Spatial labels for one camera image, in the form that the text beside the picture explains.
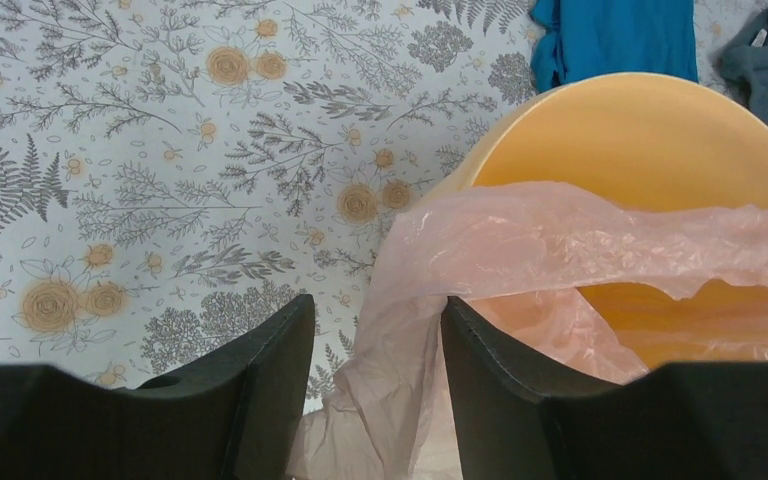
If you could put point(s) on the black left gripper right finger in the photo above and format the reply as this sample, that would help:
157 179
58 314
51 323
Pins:
519 414

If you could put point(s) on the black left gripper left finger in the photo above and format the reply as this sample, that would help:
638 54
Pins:
231 414

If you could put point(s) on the pink plastic trash bag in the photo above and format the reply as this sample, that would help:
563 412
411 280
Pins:
537 243

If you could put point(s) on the yellow plastic trash bin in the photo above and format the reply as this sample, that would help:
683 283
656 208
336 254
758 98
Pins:
648 142

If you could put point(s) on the floral patterned table mat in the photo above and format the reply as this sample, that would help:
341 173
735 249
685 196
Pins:
172 172

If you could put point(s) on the blue folded cloth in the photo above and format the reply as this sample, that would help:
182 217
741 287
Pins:
588 38

